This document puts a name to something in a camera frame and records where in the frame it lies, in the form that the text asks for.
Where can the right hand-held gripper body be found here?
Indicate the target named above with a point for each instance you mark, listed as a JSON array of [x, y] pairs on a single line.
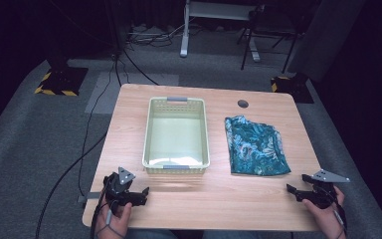
[[325, 189]]

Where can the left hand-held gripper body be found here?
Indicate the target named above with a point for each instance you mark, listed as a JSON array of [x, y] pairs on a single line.
[[121, 191]]

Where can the teal patterned cloth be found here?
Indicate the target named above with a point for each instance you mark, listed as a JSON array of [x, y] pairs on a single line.
[[255, 147]]

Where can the pale green plastic basket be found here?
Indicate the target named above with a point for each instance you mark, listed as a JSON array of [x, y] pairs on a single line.
[[176, 139]]

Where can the person's left hand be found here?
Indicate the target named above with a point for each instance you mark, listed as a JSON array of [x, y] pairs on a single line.
[[117, 220]]

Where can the person's right hand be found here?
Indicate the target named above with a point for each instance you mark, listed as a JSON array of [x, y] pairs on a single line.
[[326, 220]]

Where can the black stand base striped edge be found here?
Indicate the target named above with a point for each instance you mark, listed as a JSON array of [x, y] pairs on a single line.
[[293, 88], [61, 83]]

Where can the grey curtain panel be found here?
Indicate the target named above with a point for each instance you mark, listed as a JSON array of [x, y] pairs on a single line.
[[325, 36]]

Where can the black metal chair frame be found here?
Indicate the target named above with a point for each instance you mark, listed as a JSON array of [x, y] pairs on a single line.
[[247, 46]]

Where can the white metal desk frame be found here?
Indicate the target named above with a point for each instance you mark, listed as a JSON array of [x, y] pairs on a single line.
[[184, 40]]

